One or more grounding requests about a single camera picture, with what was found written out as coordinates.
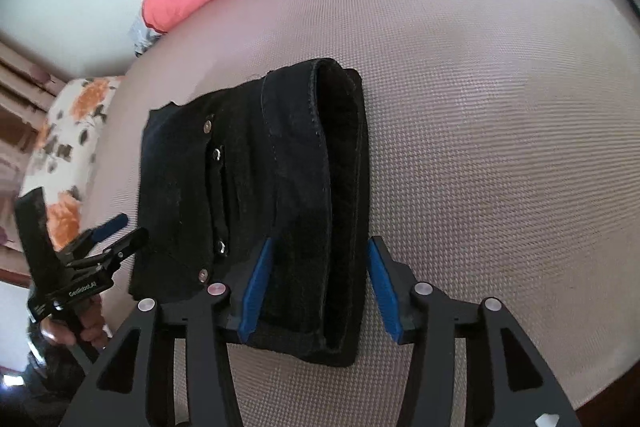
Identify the floral print pillow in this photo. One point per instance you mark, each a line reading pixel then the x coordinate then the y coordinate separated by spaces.
pixel 75 117

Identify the wooden headboard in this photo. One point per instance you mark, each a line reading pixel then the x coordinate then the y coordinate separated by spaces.
pixel 20 107

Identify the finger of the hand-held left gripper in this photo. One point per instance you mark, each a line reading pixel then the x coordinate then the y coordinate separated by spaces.
pixel 112 226
pixel 130 243

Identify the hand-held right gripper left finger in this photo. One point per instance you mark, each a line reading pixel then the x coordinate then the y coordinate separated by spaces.
pixel 257 287

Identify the person's left hand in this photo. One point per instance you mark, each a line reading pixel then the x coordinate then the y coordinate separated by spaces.
pixel 91 321

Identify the person's dark clothing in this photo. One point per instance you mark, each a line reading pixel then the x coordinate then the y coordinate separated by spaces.
pixel 50 372

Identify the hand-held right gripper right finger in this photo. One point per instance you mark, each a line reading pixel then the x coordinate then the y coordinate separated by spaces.
pixel 382 287

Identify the black pants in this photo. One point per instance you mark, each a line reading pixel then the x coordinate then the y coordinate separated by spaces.
pixel 240 187

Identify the beige textured bed mat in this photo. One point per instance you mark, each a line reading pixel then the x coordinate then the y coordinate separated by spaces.
pixel 475 107

